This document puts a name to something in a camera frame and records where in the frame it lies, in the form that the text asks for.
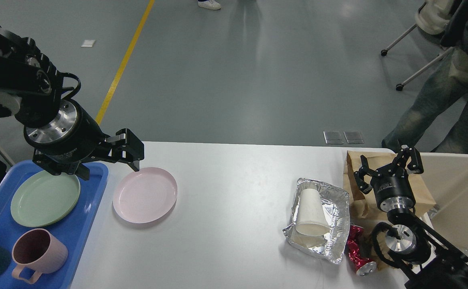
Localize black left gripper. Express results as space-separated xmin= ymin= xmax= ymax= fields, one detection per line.
xmin=23 ymin=100 xmax=145 ymax=181

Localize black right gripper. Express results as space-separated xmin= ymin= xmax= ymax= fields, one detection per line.
xmin=354 ymin=145 xmax=424 ymax=212

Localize pink plate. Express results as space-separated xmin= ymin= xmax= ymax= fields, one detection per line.
xmin=112 ymin=167 xmax=178 ymax=224

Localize pink mug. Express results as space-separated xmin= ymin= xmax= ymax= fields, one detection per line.
xmin=11 ymin=228 xmax=68 ymax=284

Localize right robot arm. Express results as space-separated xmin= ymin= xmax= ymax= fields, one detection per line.
xmin=354 ymin=146 xmax=468 ymax=289

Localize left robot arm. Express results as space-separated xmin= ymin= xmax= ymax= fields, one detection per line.
xmin=0 ymin=25 xmax=145 ymax=180

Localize brown paper bag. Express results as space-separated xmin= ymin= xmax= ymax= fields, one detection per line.
xmin=343 ymin=151 xmax=436 ymax=221

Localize floor socket plate right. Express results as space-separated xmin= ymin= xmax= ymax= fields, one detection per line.
xmin=343 ymin=130 xmax=365 ymax=144

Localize floor socket plate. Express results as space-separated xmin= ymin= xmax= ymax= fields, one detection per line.
xmin=323 ymin=130 xmax=344 ymax=145
xmin=343 ymin=130 xmax=365 ymax=144

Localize floor socket plate left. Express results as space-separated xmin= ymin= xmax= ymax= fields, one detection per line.
xmin=323 ymin=130 xmax=344 ymax=145

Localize green plate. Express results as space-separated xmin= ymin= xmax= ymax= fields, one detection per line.
xmin=10 ymin=171 xmax=81 ymax=228

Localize beige plastic bin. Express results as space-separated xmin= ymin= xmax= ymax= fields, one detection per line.
xmin=421 ymin=153 xmax=468 ymax=254

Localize crumpled brown paper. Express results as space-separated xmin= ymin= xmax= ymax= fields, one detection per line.
xmin=359 ymin=230 xmax=390 ymax=271

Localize crushed red can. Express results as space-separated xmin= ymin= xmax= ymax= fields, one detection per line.
xmin=345 ymin=224 xmax=377 ymax=277

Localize white paper cup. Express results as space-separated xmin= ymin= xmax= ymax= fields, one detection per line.
xmin=296 ymin=188 xmax=331 ymax=236

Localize aluminium foil tray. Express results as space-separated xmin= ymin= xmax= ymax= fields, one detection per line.
xmin=282 ymin=178 xmax=351 ymax=265

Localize person in grey jeans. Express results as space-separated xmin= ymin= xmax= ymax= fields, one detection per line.
xmin=381 ymin=0 xmax=468 ymax=154

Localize blue plastic tray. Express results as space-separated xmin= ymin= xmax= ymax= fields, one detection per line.
xmin=0 ymin=161 xmax=108 ymax=289

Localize office chair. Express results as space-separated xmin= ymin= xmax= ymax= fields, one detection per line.
xmin=380 ymin=0 xmax=461 ymax=91

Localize distant person legs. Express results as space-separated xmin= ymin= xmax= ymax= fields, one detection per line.
xmin=197 ymin=0 xmax=222 ymax=10

